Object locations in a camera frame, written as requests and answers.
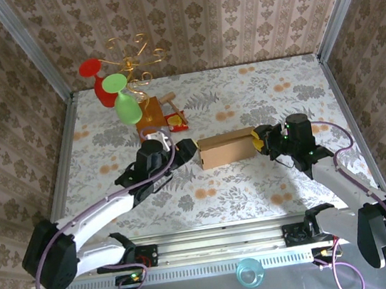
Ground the aluminium mounting rail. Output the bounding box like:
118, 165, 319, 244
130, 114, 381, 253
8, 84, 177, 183
28, 204, 386, 285

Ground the green wine glass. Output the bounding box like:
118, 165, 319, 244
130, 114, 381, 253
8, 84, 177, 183
100, 70, 145, 127

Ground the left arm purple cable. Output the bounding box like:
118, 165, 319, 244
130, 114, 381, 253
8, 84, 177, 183
16, 124, 196, 289

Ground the gold wire glass rack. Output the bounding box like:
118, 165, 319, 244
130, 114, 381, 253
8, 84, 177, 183
93, 29, 177, 140

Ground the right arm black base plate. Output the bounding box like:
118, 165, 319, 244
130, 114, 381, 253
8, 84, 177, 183
281, 216, 340, 247

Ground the aluminium table side rail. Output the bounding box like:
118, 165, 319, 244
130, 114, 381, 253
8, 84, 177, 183
24, 92, 97, 256
316, 46, 386, 213

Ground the blue plastic cup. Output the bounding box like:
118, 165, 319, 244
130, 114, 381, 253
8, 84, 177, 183
234, 256, 267, 289

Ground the red wine glass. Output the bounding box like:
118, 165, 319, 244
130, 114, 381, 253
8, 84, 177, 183
76, 56, 120, 112

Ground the grey slotted cable duct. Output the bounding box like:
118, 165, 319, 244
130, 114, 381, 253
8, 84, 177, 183
46, 248, 316, 289

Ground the small wooden mallet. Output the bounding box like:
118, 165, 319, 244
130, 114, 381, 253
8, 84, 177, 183
157, 90, 191, 128

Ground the brown cardboard box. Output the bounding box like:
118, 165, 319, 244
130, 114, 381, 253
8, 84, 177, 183
194, 126, 261, 172

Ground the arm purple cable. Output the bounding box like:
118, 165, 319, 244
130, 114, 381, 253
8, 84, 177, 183
16, 124, 196, 289
297, 110, 386, 289

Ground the red snack packet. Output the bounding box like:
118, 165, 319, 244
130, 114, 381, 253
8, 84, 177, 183
164, 110, 190, 135

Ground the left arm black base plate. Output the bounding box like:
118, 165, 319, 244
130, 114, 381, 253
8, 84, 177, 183
95, 243, 160, 275

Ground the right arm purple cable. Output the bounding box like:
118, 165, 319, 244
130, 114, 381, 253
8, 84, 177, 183
297, 110, 386, 289

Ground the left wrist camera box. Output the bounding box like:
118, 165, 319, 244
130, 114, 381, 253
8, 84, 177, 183
145, 127, 175, 156

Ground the aluminium frame post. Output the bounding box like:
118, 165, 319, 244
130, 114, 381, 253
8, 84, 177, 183
0, 0, 75, 112
308, 0, 386, 63

